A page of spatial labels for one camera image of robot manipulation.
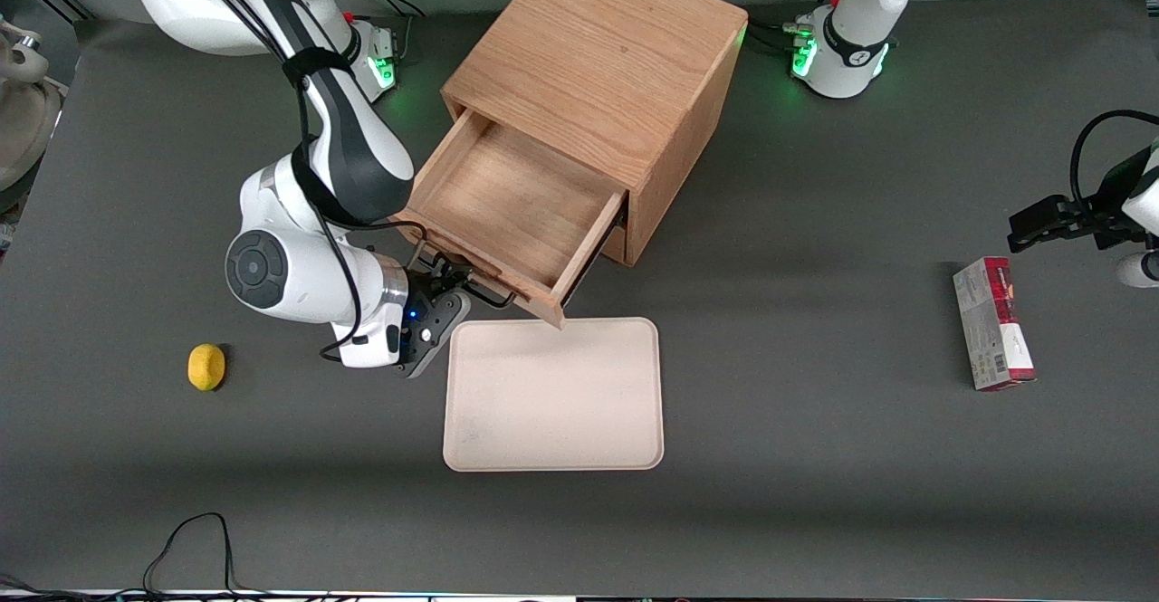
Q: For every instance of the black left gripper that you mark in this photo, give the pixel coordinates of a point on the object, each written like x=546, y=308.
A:
x=1098, y=213

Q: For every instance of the beige plastic tray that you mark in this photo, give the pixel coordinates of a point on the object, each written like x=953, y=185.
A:
x=552, y=394

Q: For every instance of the wooden drawer cabinet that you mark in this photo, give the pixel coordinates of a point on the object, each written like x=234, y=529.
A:
x=616, y=50

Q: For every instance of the beige rounded stand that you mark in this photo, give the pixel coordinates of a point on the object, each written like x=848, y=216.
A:
x=23, y=122

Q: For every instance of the yellow lemon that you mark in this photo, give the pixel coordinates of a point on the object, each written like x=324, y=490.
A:
x=206, y=367

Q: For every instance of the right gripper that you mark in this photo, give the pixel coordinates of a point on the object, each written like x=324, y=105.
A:
x=422, y=286

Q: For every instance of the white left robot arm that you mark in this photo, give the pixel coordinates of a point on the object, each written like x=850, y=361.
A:
x=851, y=32

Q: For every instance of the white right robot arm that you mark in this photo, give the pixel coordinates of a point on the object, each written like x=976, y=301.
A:
x=290, y=267

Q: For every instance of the red plaid cardboard box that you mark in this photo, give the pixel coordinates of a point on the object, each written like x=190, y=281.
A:
x=982, y=330

